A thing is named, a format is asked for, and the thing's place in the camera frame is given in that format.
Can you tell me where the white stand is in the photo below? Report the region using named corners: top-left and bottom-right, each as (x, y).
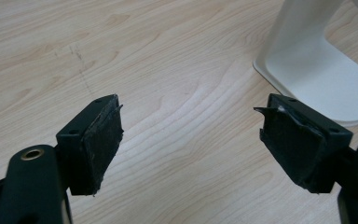
top-left (253, 0), bottom-right (358, 128)

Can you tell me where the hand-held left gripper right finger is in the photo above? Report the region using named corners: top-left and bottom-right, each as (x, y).
top-left (253, 92), bottom-right (354, 194)

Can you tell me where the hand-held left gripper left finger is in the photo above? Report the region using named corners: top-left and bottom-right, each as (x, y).
top-left (55, 93), bottom-right (125, 197)

